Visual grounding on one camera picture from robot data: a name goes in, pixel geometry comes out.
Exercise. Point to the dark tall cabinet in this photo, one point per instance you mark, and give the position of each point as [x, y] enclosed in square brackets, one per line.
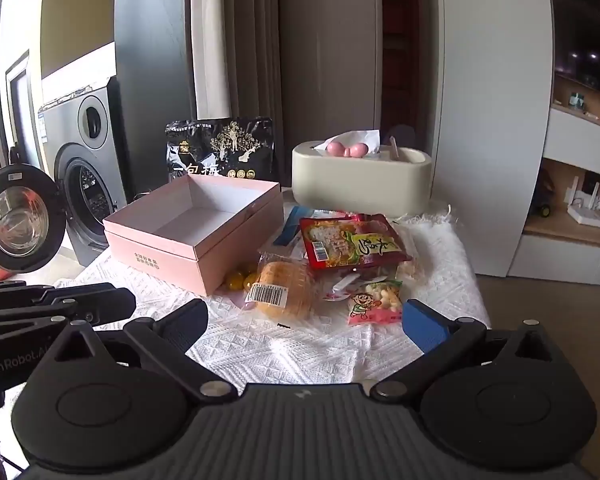
[152, 75]

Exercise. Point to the small white red wrapper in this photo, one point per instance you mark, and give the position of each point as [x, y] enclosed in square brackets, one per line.
[341, 287]

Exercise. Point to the white router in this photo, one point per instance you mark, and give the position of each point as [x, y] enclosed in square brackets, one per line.
[587, 215]

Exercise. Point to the beige stick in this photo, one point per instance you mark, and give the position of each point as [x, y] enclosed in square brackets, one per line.
[394, 147]

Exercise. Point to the white woven tablecloth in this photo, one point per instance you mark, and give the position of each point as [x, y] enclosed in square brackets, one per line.
[280, 350]

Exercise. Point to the pink white puff packet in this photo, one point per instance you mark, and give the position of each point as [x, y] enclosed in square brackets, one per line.
[375, 302]

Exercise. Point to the orange bread packet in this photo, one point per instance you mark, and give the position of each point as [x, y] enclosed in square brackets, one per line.
[285, 285]

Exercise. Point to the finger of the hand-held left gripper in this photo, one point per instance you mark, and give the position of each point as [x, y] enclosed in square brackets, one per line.
[100, 305]
[40, 327]

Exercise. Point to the pink ball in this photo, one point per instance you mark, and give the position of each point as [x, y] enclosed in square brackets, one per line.
[360, 150]
[338, 149]

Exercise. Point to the pink cardboard box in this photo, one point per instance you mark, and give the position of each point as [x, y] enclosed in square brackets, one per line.
[150, 255]

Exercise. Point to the beige curtain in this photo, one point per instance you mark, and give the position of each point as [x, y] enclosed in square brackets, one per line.
[210, 40]

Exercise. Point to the white shelf unit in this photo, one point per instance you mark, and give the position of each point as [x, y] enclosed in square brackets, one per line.
[570, 255]

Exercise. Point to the cream tissue box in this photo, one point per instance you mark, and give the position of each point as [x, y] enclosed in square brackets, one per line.
[360, 185]

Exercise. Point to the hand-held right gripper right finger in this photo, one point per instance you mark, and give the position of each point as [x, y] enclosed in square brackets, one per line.
[425, 327]

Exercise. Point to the round washing machine door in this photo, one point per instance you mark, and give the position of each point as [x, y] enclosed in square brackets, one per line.
[22, 220]

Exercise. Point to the grey dryer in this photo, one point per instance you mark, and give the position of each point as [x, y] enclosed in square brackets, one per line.
[80, 120]

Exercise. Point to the blue packet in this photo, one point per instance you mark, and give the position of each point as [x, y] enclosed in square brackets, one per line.
[290, 230]

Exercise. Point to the black snack bag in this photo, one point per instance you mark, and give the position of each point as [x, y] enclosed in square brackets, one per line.
[220, 150]

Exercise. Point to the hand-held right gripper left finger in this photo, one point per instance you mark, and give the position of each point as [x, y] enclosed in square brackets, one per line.
[194, 316]

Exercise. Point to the red snack packet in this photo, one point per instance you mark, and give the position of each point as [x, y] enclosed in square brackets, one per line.
[350, 242]

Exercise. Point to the grey washing machine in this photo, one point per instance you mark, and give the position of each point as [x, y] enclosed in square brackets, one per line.
[92, 200]

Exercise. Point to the white tissue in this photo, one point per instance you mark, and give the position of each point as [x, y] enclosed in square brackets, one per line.
[352, 136]

